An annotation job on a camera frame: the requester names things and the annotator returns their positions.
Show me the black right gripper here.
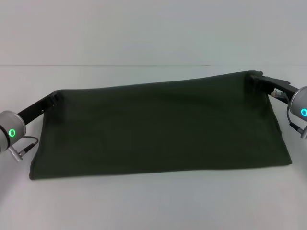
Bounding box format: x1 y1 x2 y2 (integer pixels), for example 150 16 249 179
248 74 298 105

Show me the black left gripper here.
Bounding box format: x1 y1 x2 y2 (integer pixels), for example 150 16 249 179
17 93 61 127

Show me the dark green t-shirt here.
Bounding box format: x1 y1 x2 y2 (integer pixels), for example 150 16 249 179
28 69 293 181

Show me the left arm cable with plug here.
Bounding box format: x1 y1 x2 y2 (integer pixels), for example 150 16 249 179
8 136 40 164

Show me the arm cable with plug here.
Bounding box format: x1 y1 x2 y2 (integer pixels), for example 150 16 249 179
270 89 307 140
8 136 40 164

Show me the right arm cable with plug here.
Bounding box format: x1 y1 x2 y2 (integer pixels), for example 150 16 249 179
270 89 307 140

